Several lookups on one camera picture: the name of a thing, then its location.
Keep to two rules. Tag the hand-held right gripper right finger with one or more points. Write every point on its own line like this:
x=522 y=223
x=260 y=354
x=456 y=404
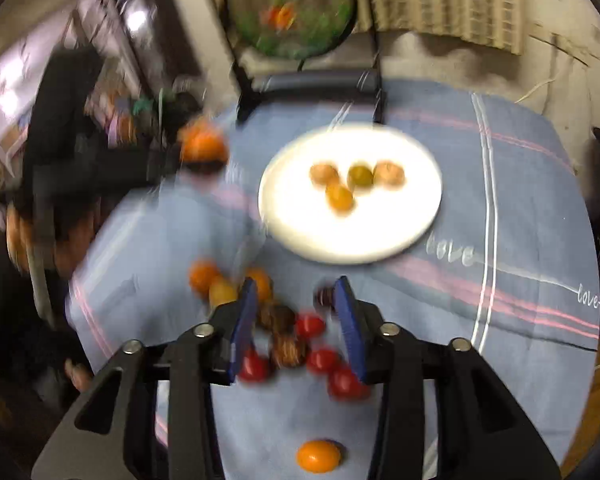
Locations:
x=350 y=332

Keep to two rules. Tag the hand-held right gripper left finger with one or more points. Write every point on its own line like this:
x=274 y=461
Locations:
x=245 y=322

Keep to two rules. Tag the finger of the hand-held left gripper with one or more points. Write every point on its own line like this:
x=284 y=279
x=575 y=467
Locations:
x=140 y=170
x=182 y=107

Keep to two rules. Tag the dark brown round fruit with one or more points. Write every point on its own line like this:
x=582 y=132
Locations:
x=289 y=351
x=276 y=317

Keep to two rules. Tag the small orange tangerine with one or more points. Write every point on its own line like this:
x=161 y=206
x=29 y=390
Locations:
x=262 y=282
x=202 y=276
x=318 y=456
x=203 y=146
x=340 y=198

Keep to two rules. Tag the dark red round fruit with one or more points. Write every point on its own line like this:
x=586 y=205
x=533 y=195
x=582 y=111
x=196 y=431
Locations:
x=324 y=296

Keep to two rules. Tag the white round plate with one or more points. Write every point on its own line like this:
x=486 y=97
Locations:
x=300 y=220

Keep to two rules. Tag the person's left hand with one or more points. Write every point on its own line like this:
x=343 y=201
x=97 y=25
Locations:
x=15 y=235

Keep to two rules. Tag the small yellow fruit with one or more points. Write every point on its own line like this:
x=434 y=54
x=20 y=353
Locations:
x=223 y=292

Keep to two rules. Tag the round goldfish screen on stand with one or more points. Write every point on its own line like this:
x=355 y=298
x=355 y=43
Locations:
x=290 y=10

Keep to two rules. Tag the yellow-green round fruit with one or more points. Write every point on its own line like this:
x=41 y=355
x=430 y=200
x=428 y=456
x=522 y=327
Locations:
x=360 y=177

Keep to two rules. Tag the tan round fruit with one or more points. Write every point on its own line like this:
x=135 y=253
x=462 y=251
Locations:
x=324 y=174
x=389 y=174

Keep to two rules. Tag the blue striped tablecloth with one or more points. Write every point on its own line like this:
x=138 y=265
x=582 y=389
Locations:
x=505 y=200

